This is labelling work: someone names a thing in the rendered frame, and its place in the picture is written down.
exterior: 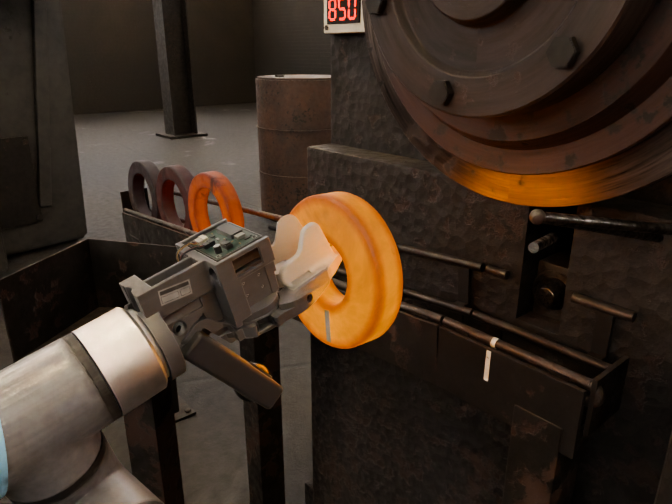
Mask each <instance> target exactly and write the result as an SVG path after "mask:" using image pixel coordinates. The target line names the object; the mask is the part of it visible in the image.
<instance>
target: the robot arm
mask: <svg viewBox="0 0 672 504"><path fill-rule="evenodd" d="M175 245H176V247H177V252H176V260H177V263H175V264H173V265H171V266H170V267H168V268H166V269H164V270H162V271H160V272H158V273H156V274H155V275H153V276H151V277H149V278H147V279H145V280H143V281H142V280H141V279H140V278H138V277H137V276H135V275H133V276H131V277H129V278H127V279H126V280H124V281H122V282H120V283H119V285H120V287H121V289H122V291H123V293H124V295H125V297H126V300H127V302H128V304H127V305H125V306H124V309H123V308H119V307H116V308H115V309H113V310H111V311H109V312H107V313H105V314H104V315H102V316H100V317H98V318H96V319H94V320H93V321H91V322H89V323H87V324H85V325H83V326H82V327H80V328H78V329H76V330H74V331H72V332H71V333H69V334H67V335H65V336H64V337H61V338H59V339H58V340H56V341H54V342H52V343H50V344H48V345H46V346H45V347H43V348H41V349H39V350H37V351H35V352H34V353H32V354H30V355H28V356H26V357H24V358H22V359H21V360H19V361H17V362H15V363H13V364H11V365H9V366H8V367H6V368H4V369H2V370H0V499H1V498H3V497H4V496H5V497H7V498H8V499H9V500H10V501H11V503H13V504H164V503H163V502H162V501H161V500H160V499H159V498H157V497H156V496H155V495H154V494H153V493H152V492H151V491H150V490H149V489H148V488H147V487H145V486H144V485H143V484H142V483H141V482H140V481H139V480H138V479H137V478H136V477H134V476H133V475H132V474H131V473H130V472H129V471H128V470H127V469H126V468H125V467H124V466H123V465H122V464H121V463H120V461H119V460H118V459H117V457H116V455H115V453H114V452H113V450H112V448H111V446H110V445H109V443H108V441H107V439H106V437H105V436H104V434H103V432H102V429H103V428H105V427H106V426H108V425H109V424H111V423H113V422H114V421H116V420H117V419H119V418H120V417H122V416H124V415H126V414H127V413H129V412H130V411H132V410H133V409H135V408H136V407H138V406H139V405H141V404H142V403H144V402H145V401H147V400H148V399H150V398H151V397H153V396H155V395H156V394H158V393H159V392H161V391H162V390H164V389H165V388H166V387H167V383H168V380H169V381H172V380H174V379H175V378H177V377H178V376H180V375H181V374H183V373H184V372H186V363H185V360H187V361H188V362H190V363H192V364H193V365H195V366H197V367H198V368H200V369H202V370H203V371H205V372H207V373H208V374H210V375H212V376H213V377H215V378H216V379H218V380H220V381H221V382H223V383H225V384H226V385H228V386H230V387H231V388H233V389H234V391H235V393H236V395H237V396H238V397H239V398H240V399H242V400H244V401H246V402H253V403H255V402H256V403H258V404H259V405H261V406H263V407H264V408H266V409H270V408H272V407H273V405H274V404H275V402H276V401H277V399H278V398H279V397H280V395H281V394H282V392H283V387H282V386H281V385H280V384H278V383H277V382H276V381H274V380H273V379H272V375H271V373H270V371H269V369H268V368H267V367H266V366H265V365H263V364H261V363H259V362H251V361H250V363H249V362H248V361H246V360H245V359H243V358H242V357H240V356H239V355H237V354H236V353H234V352H233V351H231V350H230V349H228V348H227V347H225V346H224V345H222V344H221V343H219V342H218V341H216V340H215V339H213V338H212V337H211V336H209V335H208V334H206V333H205V332H203V331H202V329H203V328H205V329H207V330H209V331H210V332H212V333H214V334H216V335H217V336H219V337H220V338H222V339H224V340H225V341H227V342H229V343H233V342H234V341H235V340H236V339H237V340H238V341H242V340H243V339H249V338H254V337H258V336H259V335H261V334H263V333H265V332H267V331H270V330H271V329H273V328H275V327H276V326H277V327H280V326H282V325H283V324H284V323H285V322H286V321H288V320H290V319H292V318H294V317H296V316H297V315H299V314H301V313H303V312H304V311H305V310H307V309H308V308H309V307H311V306H312V305H313V304H314V303H315V302H316V301H317V299H318V298H319V297H320V296H321V294H322V293H323V292H324V290H325V289H326V288H327V287H328V285H329V284H330V279H331V278H332V277H333V275H334V274H335V272H336V271H337V269H338V267H339V265H340V263H341V261H342V258H341V256H340V254H339V252H338V251H337V250H336V249H335V247H334V246H333V245H331V244H330V243H328V241H327V239H326V237H325V236H324V234H323V232H322V230H321V228H320V226H319V225H318V224H317V223H315V222H310V223H308V224H306V225H305V226H304V227H302V225H301V224H300V222H299V220H298V219H297V217H295V216H294V215H291V214H288V215H285V216H283V217H282V218H280V219H279V220H278V222H277V227H276V235H275V240H274V243H273V244H272V245H271V243H270V240H269V237H268V236H265V237H264V236H262V235H260V234H257V233H255V232H253V231H250V230H248V229H245V228H243V227H241V226H238V225H236V224H233V223H231V222H228V221H227V219H223V220H221V221H219V222H217V223H215V224H213V225H211V226H209V227H207V228H206V229H204V230H202V231H200V232H198V233H196V234H194V235H192V236H190V237H188V238H186V239H184V240H182V241H180V242H178V243H176V244H175ZM178 254H179V255H180V261H179V259H178ZM283 287H284V288H283ZM279 288H283V289H282V290H281V291H278V290H279Z"/></svg>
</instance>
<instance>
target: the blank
mask: <svg viewBox="0 0 672 504"><path fill-rule="evenodd" d="M290 214H291V215H294V216H295V217H297V219H298V220H299V222H300V224H301V225H302V227H304V226H305V225H306V224H308V223H310V222H315V223H317V224H318V225H319V226H320V228H321V230H322V232H323V234H324V236H325V237H326V239H327V241H328V243H330V244H331V245H333V246H334V247H335V249H336V250H337V251H338V252H339V254H340V256H341V258H342V260H343V262H344V265H345V268H346V273H347V290H346V294H345V295H343V294H342V293H341V292H340V291H339V290H338V289H337V288H336V286H335V285H334V283H333V281H332V279H330V284H329V285H328V287H327V288H326V289H325V290H324V292H323V293H322V294H321V296H320V297H319V298H318V299H317V301H316V302H315V303H314V304H313V305H312V306H311V307H309V308H308V309H307V310H305V311H304V312H303V313H301V314H299V315H298V316H299V318H300V319H301V321H302V322H303V324H304V325H305V326H306V327H307V329H308V330H309V331H310V332H311V333H312V334H313V335H314V336H315V337H316V338H318V339H319V340H320V341H322V342H323V343H325V344H327V345H329V346H332V347H335V348H341V349H349V348H354V347H357V346H359V345H362V344H364V343H367V342H369V341H372V340H374V339H377V338H379V337H380V336H382V335H383V334H384V333H385V332H386V331H387V330H388V329H389V328H390V326H391V325H392V324H393V322H394V320H395V318H396V316H397V314H398V312H399V309H400V305H401V300H402V294H403V272H402V265H401V260H400V255H399V252H398V248H397V245H396V243H395V240H394V238H393V236H392V233H391V231H390V230H389V228H388V226H387V224H386V223H385V221H384V220H383V218H382V217H381V216H380V214H379V213H378V212H377V211H376V210H375V209H374V208H373V207H372V206H371V205H370V204H369V203H368V202H366V201H365V200H363V199H362V198H360V197H358V196H356V195H353V194H351V193H347V192H340V191H338V192H330V193H324V194H317V195H312V196H309V197H307V198H305V199H303V200H302V201H300V202H299V203H298V204H297V205H296V206H295V207H294V208H293V209H292V211H291V212H290Z"/></svg>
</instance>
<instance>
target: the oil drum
mask: <svg viewBox="0 0 672 504"><path fill-rule="evenodd" d="M255 82H256V103H257V125H256V127H257V128H258V146H259V168H258V169H259V172H260V189H261V210H262V211H264V212H268V213H273V214H277V215H281V216H285V215H288V214H290V212H291V211H292V209H293V208H294V207H295V206H296V205H297V204H298V203H299V202H300V201H302V200H303V199H305V198H307V197H308V169H307V148H308V147H309V146H314V145H322V144H330V143H331V75H265V76H257V78H255Z"/></svg>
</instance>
